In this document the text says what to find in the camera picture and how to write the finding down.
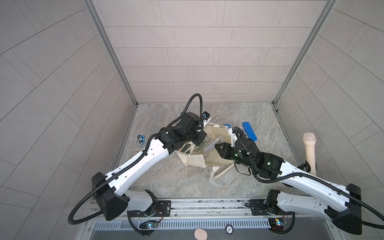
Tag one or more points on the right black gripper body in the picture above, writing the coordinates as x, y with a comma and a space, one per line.
232, 154

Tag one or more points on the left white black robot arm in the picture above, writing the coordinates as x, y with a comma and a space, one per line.
112, 194

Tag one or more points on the aluminium rail frame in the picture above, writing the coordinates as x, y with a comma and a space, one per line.
208, 214

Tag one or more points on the left green circuit board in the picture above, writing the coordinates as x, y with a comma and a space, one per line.
149, 225

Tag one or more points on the green circuit board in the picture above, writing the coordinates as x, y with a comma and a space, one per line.
149, 225
278, 224

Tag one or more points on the right green circuit board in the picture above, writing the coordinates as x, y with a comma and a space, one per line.
278, 224

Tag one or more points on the small blue white toy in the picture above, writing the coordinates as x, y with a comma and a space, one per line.
141, 139

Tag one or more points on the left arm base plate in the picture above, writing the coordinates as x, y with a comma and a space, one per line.
159, 209

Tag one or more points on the cream canvas tote bag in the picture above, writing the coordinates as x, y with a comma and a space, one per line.
205, 155

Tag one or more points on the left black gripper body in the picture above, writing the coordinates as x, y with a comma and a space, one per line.
195, 137

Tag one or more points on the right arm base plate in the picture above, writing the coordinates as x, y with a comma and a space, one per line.
259, 208

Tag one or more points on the clear slim pen case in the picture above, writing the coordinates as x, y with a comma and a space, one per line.
208, 146

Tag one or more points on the beige microphone on stand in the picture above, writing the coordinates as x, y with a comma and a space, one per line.
309, 140

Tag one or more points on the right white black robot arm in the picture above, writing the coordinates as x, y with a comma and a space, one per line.
337, 203

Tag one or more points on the round black white button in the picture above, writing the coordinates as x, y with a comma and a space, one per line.
229, 229

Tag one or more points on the round beige disc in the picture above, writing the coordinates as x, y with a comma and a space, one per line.
201, 234

